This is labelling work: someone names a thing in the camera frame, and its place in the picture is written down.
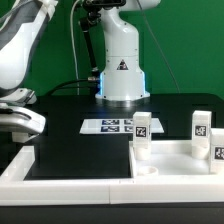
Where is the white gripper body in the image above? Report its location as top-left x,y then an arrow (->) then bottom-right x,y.
0,103 -> 46,134

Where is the white square tabletop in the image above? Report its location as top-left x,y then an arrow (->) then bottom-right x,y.
127,139 -> 224,185

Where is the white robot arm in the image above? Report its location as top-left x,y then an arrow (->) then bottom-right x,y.
0,0 -> 145,134

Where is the white U-shaped obstacle fence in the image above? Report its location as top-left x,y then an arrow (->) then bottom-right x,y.
0,146 -> 224,206

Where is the white fiducial marker sheet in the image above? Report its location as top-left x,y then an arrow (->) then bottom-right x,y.
79,118 -> 165,136

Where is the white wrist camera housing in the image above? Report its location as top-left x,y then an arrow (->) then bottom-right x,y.
0,88 -> 37,106

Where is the black cable bundle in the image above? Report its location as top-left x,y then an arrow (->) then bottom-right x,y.
44,78 -> 101,98

